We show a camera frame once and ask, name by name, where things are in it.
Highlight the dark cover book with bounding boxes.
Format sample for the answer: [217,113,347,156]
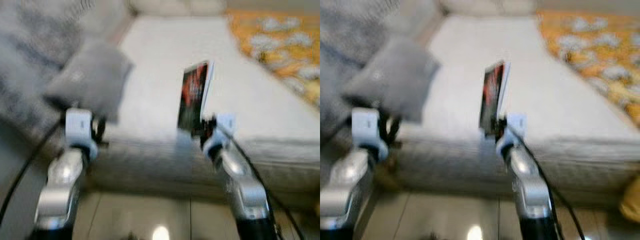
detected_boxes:
[176,60,216,136]
[478,60,512,138]

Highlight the grey bear face pillow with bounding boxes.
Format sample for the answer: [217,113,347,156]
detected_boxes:
[44,37,135,123]
[342,35,441,123]

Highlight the white quilted mattress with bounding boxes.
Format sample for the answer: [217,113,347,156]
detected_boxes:
[390,15,640,206]
[87,15,321,201]

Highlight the printed ornament mattress cover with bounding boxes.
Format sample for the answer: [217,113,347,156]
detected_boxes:
[0,0,126,146]
[320,0,436,141]

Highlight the yellow cartoon print blanket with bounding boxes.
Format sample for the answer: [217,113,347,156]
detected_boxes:
[536,11,640,126]
[226,11,321,108]

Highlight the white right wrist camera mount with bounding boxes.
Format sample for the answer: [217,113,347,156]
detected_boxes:
[201,113,237,156]
[496,113,528,156]

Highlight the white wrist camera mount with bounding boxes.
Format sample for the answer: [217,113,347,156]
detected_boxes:
[65,108,98,161]
[351,108,388,161]
[201,113,237,156]
[496,113,528,156]

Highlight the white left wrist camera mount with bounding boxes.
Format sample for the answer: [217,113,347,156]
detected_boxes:
[351,108,388,161]
[65,108,98,161]

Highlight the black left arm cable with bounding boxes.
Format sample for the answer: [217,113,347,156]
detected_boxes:
[0,120,66,226]

